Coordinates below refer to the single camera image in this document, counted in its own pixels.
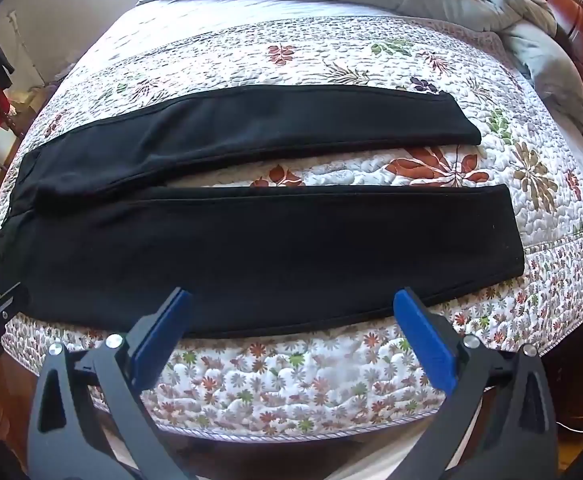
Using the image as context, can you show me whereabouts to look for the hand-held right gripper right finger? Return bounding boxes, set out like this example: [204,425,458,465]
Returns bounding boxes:
[393,287,559,480]

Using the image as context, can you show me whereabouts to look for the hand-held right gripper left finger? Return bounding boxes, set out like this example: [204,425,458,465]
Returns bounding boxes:
[26,287,193,480]

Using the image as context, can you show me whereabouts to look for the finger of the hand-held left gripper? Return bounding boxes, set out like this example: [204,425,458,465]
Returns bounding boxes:
[0,282,36,346]

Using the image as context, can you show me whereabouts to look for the black pants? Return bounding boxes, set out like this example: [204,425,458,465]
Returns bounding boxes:
[0,84,526,340]

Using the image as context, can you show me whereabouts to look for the floral quilted bedspread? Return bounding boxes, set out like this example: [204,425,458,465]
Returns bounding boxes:
[0,0,583,443]

